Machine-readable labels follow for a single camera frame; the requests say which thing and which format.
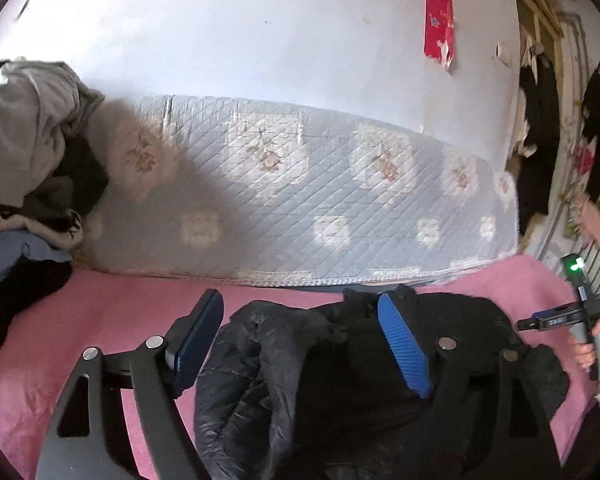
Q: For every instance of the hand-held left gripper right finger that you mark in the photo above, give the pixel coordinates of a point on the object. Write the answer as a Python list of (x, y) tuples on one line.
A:
[(405, 345)]

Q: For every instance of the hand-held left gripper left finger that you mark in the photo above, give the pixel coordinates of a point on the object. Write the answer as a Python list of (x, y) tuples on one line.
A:
[(200, 340)]

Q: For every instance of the black puffer jacket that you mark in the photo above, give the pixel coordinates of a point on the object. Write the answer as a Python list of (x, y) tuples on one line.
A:
[(360, 410)]

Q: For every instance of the pink fleece blanket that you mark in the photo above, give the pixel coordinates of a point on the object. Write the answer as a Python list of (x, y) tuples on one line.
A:
[(105, 310)]

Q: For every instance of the floral hanging cloth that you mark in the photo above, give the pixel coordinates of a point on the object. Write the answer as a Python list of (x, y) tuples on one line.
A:
[(580, 160)]

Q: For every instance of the blue quilted floral bed cover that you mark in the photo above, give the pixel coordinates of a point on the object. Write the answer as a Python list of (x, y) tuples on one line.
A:
[(280, 190)]

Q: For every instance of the black hanging coat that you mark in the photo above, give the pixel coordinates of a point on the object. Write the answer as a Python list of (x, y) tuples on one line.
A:
[(540, 135)]

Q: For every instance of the white hanging garment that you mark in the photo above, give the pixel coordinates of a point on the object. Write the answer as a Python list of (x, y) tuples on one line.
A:
[(526, 132)]

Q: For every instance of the dark grey garment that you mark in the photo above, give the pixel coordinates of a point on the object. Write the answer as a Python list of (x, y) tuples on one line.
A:
[(85, 180)]

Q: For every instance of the blue-grey padded jacket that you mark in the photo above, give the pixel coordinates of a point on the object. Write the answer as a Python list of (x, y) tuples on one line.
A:
[(15, 260)]

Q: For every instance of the beige garment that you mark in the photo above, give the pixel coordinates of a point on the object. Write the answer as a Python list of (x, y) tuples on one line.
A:
[(25, 222)]

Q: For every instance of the grey hoodie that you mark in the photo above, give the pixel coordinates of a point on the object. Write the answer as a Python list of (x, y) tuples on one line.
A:
[(25, 130)]

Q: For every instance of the wooden door frame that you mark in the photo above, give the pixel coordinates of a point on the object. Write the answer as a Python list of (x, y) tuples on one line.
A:
[(535, 15)]

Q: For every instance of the red paper wall banner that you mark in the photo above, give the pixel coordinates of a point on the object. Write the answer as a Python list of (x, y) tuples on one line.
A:
[(439, 10)]

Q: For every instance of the torn wall sticker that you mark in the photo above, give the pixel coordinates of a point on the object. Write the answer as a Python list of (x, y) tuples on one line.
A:
[(32, 2)]

